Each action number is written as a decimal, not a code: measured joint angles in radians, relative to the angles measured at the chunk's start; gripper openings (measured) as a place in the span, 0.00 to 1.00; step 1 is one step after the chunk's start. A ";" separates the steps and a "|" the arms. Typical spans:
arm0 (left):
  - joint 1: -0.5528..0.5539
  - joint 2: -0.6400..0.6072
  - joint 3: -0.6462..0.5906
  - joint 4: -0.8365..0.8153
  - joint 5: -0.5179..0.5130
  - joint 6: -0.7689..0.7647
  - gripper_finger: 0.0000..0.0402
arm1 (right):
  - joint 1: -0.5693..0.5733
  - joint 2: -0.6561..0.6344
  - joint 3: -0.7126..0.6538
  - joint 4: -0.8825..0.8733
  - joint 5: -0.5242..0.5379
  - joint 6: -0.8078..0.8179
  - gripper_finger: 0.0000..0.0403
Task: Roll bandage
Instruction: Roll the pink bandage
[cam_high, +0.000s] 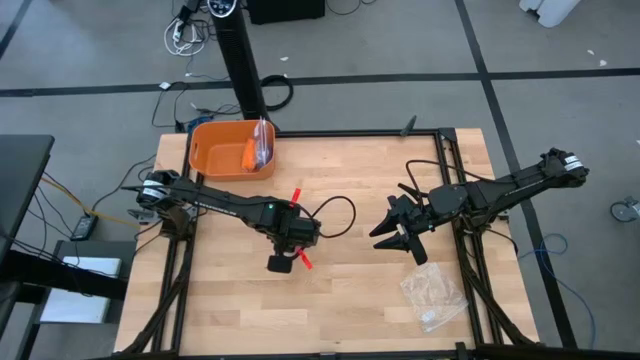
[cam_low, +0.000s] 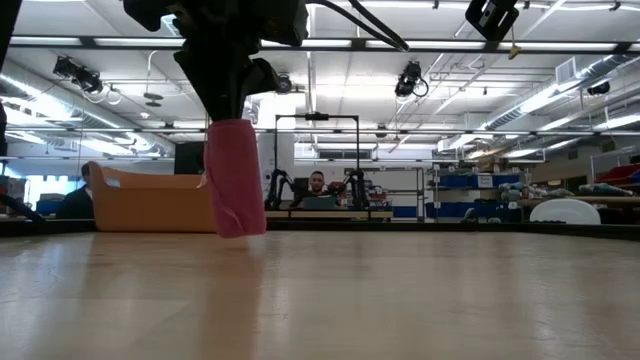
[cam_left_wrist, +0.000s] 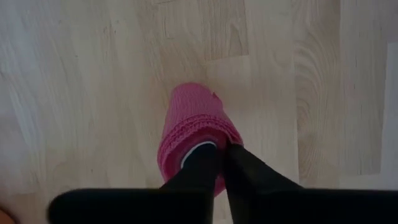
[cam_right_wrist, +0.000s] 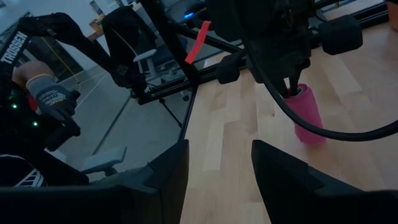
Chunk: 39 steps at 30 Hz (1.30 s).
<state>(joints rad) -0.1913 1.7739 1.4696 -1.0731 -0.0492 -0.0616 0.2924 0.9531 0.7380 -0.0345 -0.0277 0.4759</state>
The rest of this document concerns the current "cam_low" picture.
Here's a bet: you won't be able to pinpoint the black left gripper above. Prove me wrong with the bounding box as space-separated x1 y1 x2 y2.
122 0 311 123

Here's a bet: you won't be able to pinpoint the pink elastic bandage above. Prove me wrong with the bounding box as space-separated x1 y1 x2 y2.
203 118 268 239

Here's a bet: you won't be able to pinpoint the person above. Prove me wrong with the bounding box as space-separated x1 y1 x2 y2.
54 160 96 221
301 169 335 199

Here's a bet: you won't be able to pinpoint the orange plastic bin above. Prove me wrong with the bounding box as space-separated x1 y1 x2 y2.
88 160 219 234

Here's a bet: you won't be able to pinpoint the grey laptop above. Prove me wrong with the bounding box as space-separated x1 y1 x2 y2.
301 195 339 211

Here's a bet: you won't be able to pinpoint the blue bin shelf rack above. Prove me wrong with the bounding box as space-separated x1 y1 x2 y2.
424 171 525 222

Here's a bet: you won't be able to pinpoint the yellow hanging tag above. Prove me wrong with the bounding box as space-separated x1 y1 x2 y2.
508 27 522 61

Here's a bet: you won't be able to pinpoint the white pedal trash can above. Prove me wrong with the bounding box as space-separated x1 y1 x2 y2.
528 197 603 226

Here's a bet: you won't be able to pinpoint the red and blue bins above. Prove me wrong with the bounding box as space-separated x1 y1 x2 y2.
593 162 640 187

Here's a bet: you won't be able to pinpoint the neighbouring station black frame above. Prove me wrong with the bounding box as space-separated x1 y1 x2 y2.
263 113 396 222

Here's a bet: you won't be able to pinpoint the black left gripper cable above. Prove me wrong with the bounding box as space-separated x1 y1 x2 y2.
304 0 411 53

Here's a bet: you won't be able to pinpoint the black aluminium table frame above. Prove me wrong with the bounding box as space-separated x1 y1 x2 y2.
0 217 640 242

